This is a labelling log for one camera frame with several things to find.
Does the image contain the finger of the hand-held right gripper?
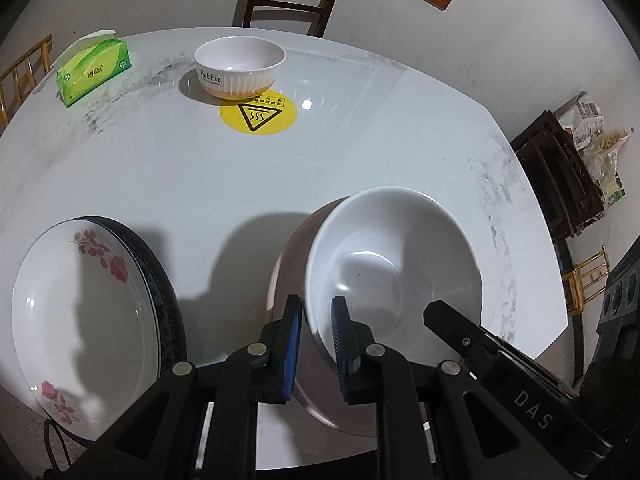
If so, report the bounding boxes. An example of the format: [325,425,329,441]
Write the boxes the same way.
[492,335,577,398]
[423,300,506,378]

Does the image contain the green white package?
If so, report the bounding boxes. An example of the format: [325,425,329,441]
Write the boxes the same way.
[595,157,627,207]

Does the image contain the yellow round warning sticker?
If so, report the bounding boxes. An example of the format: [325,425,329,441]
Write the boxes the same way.
[220,89,299,135]

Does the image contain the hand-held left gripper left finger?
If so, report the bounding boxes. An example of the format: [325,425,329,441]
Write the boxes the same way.
[42,295,304,480]

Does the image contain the bamboo chair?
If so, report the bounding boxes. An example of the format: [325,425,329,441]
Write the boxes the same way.
[0,35,53,128]
[562,245,611,316]

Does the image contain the printed plastic bag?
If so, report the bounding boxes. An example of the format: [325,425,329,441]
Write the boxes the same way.
[559,91,605,148]

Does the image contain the white ribbed bowl pink base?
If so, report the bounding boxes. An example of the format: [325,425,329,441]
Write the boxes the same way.
[194,36,287,100]

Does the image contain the large blue floral plate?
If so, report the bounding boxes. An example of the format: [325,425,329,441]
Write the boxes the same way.
[75,216,187,441]

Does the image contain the clear bag of snacks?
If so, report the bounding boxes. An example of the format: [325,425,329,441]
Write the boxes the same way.
[587,127,635,171]

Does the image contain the stacked dark wooden chairs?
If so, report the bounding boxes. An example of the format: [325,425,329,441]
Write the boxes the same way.
[511,110,608,238]

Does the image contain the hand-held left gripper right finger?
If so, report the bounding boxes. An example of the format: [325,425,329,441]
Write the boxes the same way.
[331,296,573,480]

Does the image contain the white plate with pink flowers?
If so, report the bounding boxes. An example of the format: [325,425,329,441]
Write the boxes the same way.
[11,218,163,426]

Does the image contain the green tissue pack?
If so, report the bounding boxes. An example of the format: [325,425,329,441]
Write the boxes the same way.
[55,29,132,109]

